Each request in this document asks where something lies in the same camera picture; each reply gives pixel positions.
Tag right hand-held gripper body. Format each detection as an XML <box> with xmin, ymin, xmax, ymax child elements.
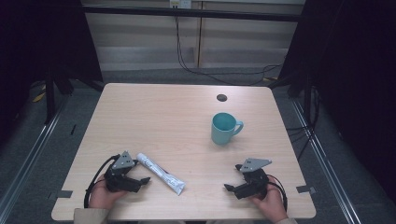
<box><xmin>233</xmin><ymin>158</ymin><xmax>273</xmax><ymax>200</ymax></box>

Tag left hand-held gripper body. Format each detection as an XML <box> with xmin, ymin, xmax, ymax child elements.
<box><xmin>104</xmin><ymin>150</ymin><xmax>142</xmax><ymax>194</ymax></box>

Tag white toothpaste tube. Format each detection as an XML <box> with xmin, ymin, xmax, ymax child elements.
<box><xmin>136</xmin><ymin>152</ymin><xmax>187</xmax><ymax>196</ymax></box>

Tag teal cup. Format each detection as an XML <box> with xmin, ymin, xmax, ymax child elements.
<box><xmin>210</xmin><ymin>112</ymin><xmax>245</xmax><ymax>147</ymax></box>

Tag person's left hand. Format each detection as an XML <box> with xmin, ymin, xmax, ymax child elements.
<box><xmin>89</xmin><ymin>174</ymin><xmax>129</xmax><ymax>210</ymax></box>

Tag person's right hand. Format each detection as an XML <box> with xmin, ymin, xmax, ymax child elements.
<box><xmin>248</xmin><ymin>184</ymin><xmax>290</xmax><ymax>224</ymax></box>

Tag grey tape strip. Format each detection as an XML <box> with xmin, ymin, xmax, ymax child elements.
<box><xmin>295</xmin><ymin>185</ymin><xmax>317</xmax><ymax>194</ymax></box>
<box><xmin>55</xmin><ymin>189</ymin><xmax>74</xmax><ymax>199</ymax></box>

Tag black metal stand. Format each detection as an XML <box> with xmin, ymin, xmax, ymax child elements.
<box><xmin>303</xmin><ymin>76</ymin><xmax>313</xmax><ymax>125</ymax></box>
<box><xmin>44</xmin><ymin>69</ymin><xmax>57</xmax><ymax>125</ymax></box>

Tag yellow floor tape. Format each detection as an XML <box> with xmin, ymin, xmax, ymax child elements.
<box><xmin>32</xmin><ymin>84</ymin><xmax>47</xmax><ymax>104</ymax></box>

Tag dark curtain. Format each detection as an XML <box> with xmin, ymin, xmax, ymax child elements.
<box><xmin>0</xmin><ymin>0</ymin><xmax>105</xmax><ymax>147</ymax></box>
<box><xmin>276</xmin><ymin>0</ymin><xmax>396</xmax><ymax>203</ymax></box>

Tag black horizontal bar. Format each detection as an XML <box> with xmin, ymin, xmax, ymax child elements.
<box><xmin>82</xmin><ymin>5</ymin><xmax>303</xmax><ymax>22</ymax></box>

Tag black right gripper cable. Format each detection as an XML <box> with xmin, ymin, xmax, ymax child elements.
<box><xmin>266</xmin><ymin>174</ymin><xmax>289</xmax><ymax>213</ymax></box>

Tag black floor cables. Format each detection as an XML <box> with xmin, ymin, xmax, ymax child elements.
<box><xmin>285</xmin><ymin>87</ymin><xmax>321</xmax><ymax>161</ymax></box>

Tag metal floor rail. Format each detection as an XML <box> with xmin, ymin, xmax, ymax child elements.
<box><xmin>290</xmin><ymin>99</ymin><xmax>363</xmax><ymax>224</ymax></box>
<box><xmin>0</xmin><ymin>96</ymin><xmax>68</xmax><ymax>218</ymax></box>

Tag black hanging wall cable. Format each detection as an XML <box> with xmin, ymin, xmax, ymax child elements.
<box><xmin>174</xmin><ymin>15</ymin><xmax>283</xmax><ymax>87</ymax></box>

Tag white wall outlet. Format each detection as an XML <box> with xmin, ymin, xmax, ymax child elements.
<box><xmin>169</xmin><ymin>0</ymin><xmax>192</xmax><ymax>9</ymax></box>

